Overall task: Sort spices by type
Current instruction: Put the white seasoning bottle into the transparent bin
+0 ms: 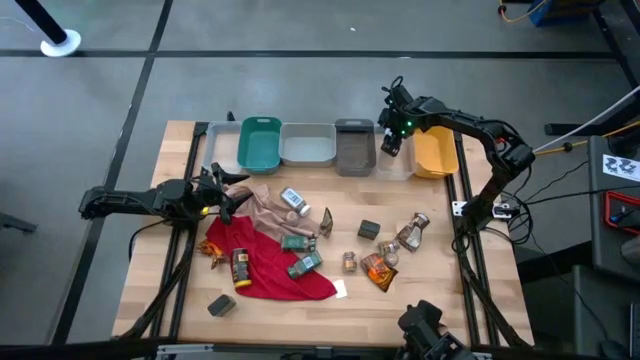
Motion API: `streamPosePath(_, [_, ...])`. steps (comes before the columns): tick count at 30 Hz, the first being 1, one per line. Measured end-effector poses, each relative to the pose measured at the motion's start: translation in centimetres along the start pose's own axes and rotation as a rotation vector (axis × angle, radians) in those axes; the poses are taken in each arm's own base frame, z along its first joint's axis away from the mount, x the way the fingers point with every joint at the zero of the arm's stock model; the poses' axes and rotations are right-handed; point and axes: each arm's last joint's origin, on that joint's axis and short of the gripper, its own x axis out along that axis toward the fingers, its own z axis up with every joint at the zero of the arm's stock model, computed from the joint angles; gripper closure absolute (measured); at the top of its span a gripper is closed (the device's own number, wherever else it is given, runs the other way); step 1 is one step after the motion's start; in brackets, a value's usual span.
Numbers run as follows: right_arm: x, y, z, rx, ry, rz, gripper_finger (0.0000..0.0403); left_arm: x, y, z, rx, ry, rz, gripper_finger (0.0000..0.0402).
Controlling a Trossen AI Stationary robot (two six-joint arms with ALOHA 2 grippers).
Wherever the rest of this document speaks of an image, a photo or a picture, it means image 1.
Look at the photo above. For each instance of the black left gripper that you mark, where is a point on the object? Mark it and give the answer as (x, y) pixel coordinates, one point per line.
(206, 192)

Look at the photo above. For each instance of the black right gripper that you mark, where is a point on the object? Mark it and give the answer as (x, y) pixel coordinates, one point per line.
(400, 117)

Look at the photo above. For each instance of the beige cloth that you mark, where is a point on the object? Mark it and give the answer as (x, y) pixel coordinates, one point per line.
(270, 215)

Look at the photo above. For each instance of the white-capped spice jar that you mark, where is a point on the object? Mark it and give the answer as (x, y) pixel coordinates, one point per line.
(411, 235)
(294, 200)

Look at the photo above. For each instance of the yellow-capped spice bottle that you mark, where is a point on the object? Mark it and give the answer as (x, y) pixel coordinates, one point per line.
(241, 267)

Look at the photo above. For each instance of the green-capped spice jar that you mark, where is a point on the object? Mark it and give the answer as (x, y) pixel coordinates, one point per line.
(304, 265)
(297, 243)

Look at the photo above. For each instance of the red cloth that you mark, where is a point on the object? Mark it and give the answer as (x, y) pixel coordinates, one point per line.
(270, 272)

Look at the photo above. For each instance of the dark green spice tin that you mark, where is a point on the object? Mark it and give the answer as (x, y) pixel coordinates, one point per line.
(221, 305)
(368, 229)

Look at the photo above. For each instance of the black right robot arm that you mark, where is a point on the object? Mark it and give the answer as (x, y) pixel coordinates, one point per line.
(470, 122)

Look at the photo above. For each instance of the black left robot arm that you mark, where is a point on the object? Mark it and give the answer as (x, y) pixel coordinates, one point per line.
(125, 200)

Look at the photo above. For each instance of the clear plastic bin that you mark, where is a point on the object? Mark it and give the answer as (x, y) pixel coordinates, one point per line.
(395, 170)

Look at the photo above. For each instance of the dark grey plastic bin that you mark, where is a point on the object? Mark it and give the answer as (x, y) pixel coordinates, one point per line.
(355, 150)

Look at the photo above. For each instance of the yellow plastic bin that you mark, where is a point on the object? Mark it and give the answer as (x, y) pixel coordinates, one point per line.
(435, 152)

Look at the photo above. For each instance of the translucent grey plastic bin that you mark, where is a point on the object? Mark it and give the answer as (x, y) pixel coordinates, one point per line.
(220, 145)

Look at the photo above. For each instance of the teal plastic bin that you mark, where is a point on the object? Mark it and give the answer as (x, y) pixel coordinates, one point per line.
(259, 147)

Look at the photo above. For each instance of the light grey plastic bin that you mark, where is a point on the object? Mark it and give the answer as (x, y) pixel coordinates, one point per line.
(307, 147)

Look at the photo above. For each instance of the white card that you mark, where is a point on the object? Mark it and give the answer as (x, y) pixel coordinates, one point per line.
(341, 289)

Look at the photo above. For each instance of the black furniture foot bar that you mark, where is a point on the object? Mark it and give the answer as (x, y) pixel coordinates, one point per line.
(560, 129)

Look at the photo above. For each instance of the blue box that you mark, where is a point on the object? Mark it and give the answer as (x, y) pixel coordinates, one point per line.
(545, 15)

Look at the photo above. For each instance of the grey furniture foot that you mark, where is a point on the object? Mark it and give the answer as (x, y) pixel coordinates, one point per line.
(15, 223)

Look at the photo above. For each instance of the black pole with white base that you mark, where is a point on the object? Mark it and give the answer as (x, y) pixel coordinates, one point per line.
(67, 49)

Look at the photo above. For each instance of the black equipment cart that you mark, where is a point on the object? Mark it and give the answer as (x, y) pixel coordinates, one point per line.
(597, 225)

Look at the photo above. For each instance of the red-framed device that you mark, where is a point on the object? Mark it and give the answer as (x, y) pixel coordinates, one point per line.
(607, 210)

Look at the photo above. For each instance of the white label with black figures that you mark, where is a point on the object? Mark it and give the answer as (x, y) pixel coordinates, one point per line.
(620, 169)

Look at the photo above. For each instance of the dark grey cabinet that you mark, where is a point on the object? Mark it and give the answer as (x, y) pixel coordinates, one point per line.
(600, 310)

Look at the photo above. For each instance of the black rail end knob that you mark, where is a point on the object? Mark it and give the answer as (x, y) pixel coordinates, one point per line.
(230, 116)

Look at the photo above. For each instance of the black aluminium frame rails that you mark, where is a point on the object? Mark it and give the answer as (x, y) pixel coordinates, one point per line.
(468, 300)
(181, 300)

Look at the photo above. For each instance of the silver crossbar bracket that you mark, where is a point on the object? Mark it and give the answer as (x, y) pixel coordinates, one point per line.
(185, 350)

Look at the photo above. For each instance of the black frame crossbar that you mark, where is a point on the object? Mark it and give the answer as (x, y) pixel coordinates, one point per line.
(75, 350)

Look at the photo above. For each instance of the black metal frame leg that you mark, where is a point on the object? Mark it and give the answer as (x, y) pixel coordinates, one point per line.
(611, 35)

